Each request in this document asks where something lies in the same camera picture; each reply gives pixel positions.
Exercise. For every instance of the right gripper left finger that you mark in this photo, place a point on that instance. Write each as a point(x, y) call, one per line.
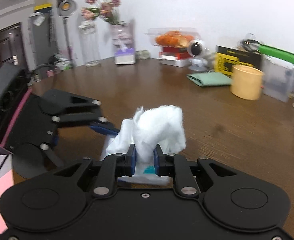
point(111, 168)

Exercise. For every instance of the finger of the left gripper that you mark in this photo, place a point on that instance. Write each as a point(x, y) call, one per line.
point(104, 128)

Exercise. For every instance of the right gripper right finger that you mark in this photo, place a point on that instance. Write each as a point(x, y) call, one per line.
point(178, 168)

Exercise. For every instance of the clear plastic floss box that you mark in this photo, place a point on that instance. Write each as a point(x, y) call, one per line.
point(145, 174)

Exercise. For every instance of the white tissue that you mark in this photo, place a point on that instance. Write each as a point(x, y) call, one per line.
point(162, 125)

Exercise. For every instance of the clear container of oranges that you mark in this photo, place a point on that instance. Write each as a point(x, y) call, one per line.
point(172, 37)

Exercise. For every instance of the purple white tissue pack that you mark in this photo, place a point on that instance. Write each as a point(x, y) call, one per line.
point(124, 54)

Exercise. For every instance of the green folded cloth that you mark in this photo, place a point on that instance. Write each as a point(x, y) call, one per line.
point(210, 79)

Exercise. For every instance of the lilac flower vase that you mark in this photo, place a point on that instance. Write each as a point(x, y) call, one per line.
point(121, 35)

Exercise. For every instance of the dark brown door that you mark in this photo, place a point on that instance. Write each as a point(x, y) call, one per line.
point(11, 46)

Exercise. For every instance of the clear glass jar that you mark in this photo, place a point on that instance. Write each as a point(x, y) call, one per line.
point(89, 44)

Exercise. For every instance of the red white box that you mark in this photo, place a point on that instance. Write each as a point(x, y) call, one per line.
point(177, 57)

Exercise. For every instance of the yellow ceramic mug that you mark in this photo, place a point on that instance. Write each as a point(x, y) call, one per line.
point(246, 82)

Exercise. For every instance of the white astronaut robot toy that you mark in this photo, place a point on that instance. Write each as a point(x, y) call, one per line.
point(197, 51)

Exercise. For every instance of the grey metal cabinet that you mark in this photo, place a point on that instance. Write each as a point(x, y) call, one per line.
point(42, 44)

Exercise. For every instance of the yellow black cardboard box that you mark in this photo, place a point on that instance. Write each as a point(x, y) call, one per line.
point(226, 58)

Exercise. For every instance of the pink flower bouquet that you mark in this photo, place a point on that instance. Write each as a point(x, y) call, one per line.
point(107, 10)

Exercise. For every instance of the studio lamp on stand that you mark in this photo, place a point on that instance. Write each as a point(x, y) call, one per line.
point(65, 9)

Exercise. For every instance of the keys and glasses bundle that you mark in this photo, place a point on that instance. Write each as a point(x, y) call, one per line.
point(249, 43)

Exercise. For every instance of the green handled clear container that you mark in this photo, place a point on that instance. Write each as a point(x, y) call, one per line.
point(278, 69)

